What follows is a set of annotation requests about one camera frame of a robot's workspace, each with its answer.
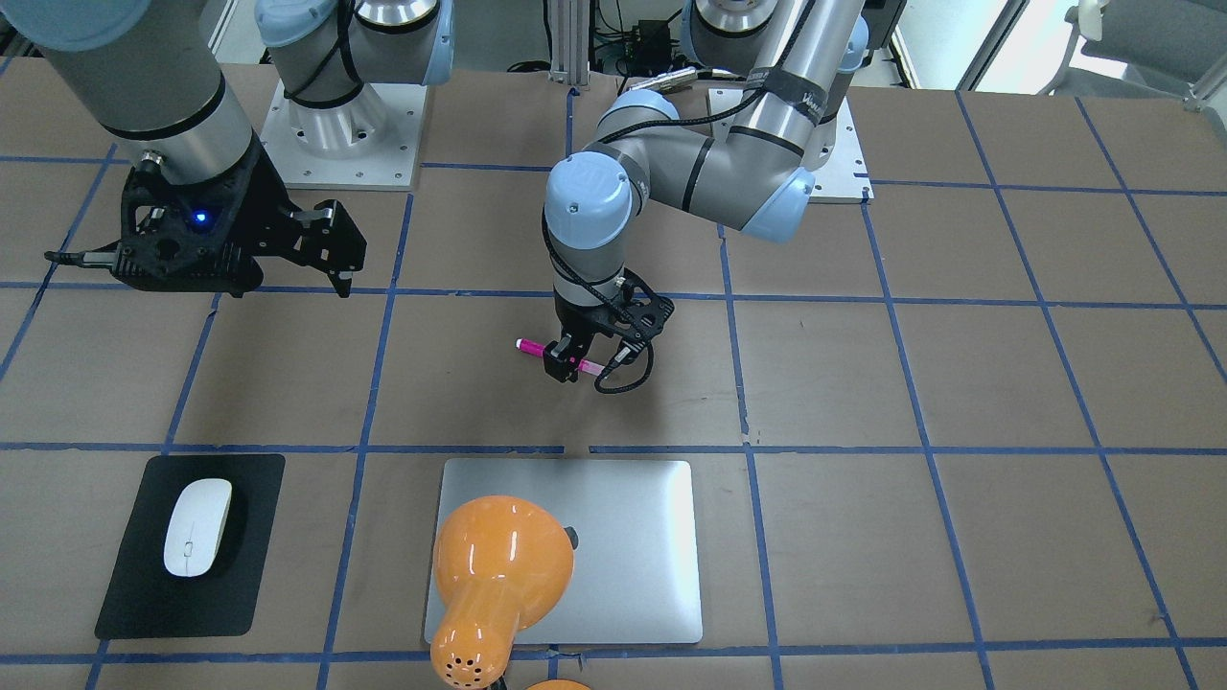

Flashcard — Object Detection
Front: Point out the grey office chair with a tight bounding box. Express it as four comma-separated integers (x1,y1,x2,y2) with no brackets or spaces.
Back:
1039,1,1226,112

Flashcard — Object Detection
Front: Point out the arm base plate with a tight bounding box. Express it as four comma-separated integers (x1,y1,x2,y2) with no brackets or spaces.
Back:
690,87,872,219
260,83,429,192

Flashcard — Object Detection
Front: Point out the black mousepad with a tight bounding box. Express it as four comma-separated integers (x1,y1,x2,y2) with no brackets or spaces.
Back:
94,454,285,638

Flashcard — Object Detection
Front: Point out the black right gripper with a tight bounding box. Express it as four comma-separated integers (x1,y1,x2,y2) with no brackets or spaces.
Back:
107,138,367,300

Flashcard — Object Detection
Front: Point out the aluminium frame post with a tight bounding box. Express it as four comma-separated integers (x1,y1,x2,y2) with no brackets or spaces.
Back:
544,0,591,90

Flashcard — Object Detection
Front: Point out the pink highlighter pen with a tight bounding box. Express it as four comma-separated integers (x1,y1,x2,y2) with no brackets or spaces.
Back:
517,339,605,377

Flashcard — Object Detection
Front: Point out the grey closed laptop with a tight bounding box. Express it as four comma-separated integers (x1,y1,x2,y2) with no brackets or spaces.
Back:
438,457,703,646

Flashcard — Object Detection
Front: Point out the white computer mouse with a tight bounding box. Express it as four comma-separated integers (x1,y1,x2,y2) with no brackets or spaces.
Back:
162,478,234,578

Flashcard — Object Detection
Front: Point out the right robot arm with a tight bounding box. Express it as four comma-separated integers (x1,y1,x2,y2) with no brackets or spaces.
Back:
2,1,367,297

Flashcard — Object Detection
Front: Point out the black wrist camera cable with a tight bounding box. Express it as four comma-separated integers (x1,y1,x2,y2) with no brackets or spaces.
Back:
542,206,677,397

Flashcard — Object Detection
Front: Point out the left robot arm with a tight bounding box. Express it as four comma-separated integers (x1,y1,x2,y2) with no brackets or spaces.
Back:
541,1,867,390

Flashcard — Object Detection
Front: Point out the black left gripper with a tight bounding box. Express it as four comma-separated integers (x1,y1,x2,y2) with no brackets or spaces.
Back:
544,287,629,383

